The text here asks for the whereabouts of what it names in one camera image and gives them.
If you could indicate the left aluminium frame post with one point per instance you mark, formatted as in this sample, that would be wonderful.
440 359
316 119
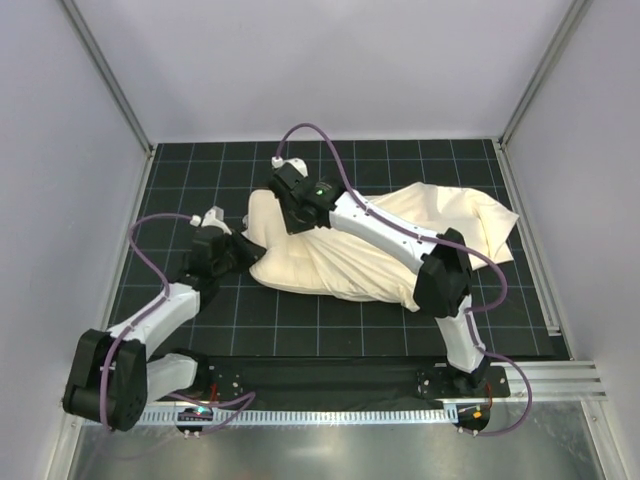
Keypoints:
92 48

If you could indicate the right aluminium frame post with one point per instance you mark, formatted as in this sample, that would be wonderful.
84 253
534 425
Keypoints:
551 56

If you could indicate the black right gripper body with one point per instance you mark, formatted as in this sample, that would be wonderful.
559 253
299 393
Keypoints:
285 179

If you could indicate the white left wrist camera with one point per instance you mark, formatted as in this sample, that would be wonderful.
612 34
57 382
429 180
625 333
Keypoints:
214 217

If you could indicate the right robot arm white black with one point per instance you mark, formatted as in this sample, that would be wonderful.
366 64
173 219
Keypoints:
440 261

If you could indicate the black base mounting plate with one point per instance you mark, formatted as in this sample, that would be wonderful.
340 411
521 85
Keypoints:
341 383

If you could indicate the slotted grey cable duct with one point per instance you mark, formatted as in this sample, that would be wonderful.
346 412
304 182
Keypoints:
166 415

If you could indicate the cream pillow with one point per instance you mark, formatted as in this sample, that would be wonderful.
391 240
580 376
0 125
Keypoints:
301 263

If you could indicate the cream pillowcase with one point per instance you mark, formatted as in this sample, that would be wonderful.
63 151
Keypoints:
484 222

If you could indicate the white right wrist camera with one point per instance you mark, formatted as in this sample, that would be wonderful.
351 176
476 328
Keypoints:
298 164

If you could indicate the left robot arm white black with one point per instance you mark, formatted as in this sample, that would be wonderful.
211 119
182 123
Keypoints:
114 374

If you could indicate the aluminium front rail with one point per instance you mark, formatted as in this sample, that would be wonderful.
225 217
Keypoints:
553 381

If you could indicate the aluminium frame post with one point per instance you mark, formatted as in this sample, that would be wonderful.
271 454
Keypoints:
92 48
551 56

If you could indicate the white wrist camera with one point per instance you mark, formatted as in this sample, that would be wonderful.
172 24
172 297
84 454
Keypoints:
214 217
298 164

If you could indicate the black grid mat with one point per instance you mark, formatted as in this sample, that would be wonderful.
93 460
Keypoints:
247 319

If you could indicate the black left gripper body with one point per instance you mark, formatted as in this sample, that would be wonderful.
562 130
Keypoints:
239 245

